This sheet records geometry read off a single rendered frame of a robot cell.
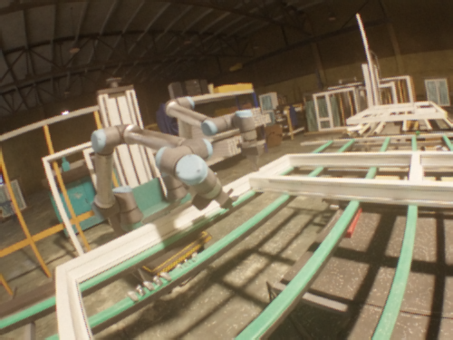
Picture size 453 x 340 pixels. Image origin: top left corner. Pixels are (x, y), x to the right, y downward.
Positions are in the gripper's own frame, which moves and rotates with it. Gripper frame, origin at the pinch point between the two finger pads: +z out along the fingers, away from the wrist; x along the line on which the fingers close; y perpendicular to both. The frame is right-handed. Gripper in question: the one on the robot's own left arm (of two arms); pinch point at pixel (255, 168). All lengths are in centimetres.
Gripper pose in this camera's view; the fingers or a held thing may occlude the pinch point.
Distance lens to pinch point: 130.1
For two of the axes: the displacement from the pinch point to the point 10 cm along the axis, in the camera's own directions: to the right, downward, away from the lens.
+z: 2.4, 9.5, 2.2
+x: -6.5, -0.1, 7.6
